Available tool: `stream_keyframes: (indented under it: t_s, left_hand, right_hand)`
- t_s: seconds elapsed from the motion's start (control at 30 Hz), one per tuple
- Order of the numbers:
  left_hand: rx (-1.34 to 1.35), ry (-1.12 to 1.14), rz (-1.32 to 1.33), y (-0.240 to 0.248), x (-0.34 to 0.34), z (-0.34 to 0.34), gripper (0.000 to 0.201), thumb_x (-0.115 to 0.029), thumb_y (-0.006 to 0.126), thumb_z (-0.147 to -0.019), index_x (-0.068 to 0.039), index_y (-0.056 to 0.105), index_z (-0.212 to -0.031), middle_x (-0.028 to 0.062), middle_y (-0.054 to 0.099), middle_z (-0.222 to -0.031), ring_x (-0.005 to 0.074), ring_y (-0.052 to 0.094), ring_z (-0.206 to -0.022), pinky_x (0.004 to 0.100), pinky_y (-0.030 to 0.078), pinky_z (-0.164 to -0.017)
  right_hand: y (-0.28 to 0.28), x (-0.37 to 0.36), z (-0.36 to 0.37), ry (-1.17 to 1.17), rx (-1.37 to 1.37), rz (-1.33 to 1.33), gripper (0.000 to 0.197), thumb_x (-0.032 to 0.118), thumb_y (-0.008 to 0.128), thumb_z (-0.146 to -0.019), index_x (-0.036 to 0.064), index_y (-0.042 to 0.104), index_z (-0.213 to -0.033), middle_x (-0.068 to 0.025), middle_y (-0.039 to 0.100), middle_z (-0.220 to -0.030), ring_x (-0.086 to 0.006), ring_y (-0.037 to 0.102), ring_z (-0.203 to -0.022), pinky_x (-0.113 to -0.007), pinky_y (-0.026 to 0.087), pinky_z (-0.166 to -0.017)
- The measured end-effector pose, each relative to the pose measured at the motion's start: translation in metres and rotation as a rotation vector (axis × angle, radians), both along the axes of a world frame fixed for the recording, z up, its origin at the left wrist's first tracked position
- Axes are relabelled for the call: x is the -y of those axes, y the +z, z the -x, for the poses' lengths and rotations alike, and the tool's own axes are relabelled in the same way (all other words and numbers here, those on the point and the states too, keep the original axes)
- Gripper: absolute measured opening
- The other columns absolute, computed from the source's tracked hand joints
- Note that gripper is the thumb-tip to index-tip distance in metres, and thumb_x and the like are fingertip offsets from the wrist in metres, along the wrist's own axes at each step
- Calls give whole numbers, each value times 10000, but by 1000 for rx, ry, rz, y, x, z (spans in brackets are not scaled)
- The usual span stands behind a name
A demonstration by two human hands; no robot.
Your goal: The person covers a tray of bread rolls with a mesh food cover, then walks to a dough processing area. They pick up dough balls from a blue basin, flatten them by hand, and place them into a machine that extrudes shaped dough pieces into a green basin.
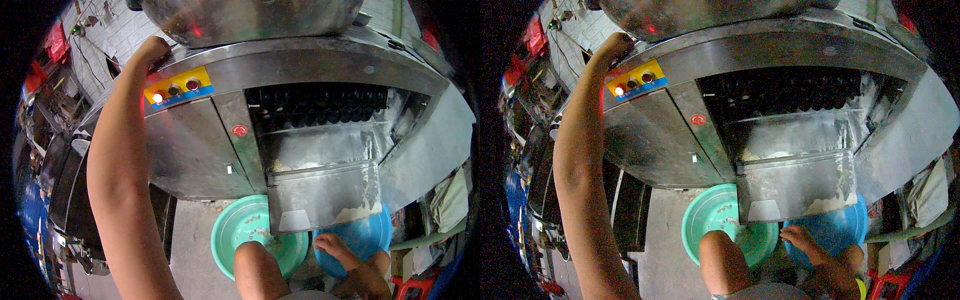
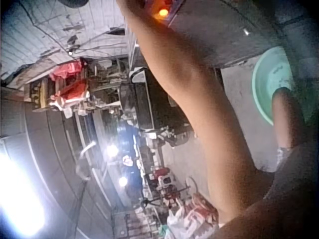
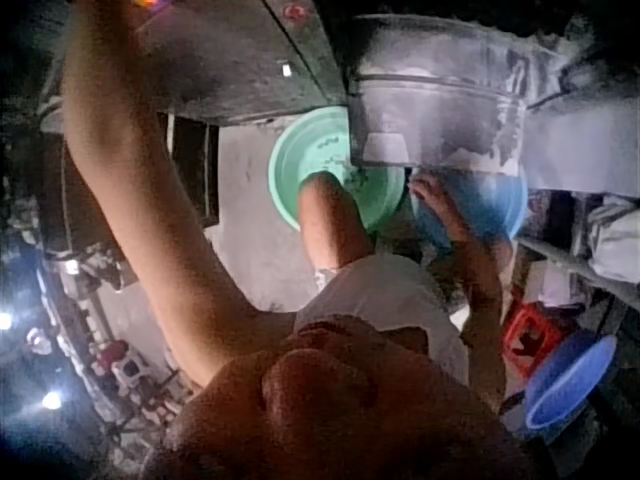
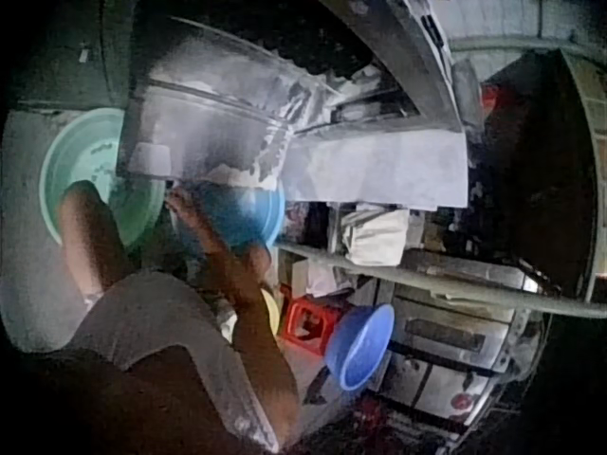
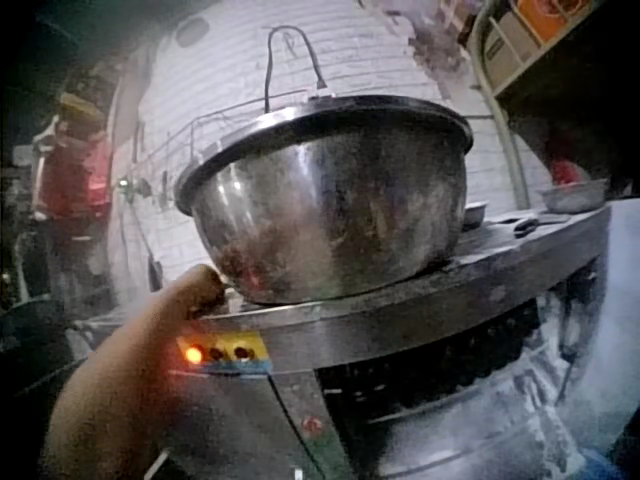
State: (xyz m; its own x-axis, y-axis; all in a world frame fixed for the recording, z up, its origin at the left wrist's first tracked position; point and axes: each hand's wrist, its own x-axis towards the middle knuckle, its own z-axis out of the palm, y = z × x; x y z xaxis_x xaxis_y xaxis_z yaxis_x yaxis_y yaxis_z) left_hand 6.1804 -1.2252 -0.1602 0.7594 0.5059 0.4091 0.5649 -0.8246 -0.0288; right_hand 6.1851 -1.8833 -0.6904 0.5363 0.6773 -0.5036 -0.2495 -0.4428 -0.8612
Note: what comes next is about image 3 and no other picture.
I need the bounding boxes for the white sack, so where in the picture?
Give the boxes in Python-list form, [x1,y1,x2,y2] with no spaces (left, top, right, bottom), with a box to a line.
[585,195,640,287]

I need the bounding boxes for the cluttered shelf with goods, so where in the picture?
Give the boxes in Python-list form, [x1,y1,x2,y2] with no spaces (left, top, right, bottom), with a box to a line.
[0,197,194,451]

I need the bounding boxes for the grey concrete counter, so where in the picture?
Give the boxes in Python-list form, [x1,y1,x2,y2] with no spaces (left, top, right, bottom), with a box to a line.
[133,0,351,127]

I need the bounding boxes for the person's right hand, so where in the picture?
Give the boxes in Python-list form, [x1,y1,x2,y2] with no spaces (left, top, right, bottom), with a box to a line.
[408,172,474,241]

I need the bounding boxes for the white plastic stool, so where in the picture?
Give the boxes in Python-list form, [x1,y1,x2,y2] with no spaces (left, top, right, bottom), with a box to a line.
[111,349,152,397]

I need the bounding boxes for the large metal pot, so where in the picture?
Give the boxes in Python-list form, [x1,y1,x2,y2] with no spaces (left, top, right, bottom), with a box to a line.
[346,13,532,177]

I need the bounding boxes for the blue plastic basin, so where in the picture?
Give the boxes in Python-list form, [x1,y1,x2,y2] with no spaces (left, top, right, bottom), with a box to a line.
[523,331,620,433]
[409,164,530,252]

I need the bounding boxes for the red plastic stool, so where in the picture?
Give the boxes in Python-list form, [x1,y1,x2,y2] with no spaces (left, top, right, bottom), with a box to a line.
[501,301,565,380]

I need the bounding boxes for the person's legs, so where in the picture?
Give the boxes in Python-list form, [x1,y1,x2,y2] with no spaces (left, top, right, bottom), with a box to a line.
[298,170,377,274]

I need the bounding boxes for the green plastic basin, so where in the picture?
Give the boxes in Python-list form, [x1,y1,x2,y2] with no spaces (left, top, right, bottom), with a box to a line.
[267,105,407,234]

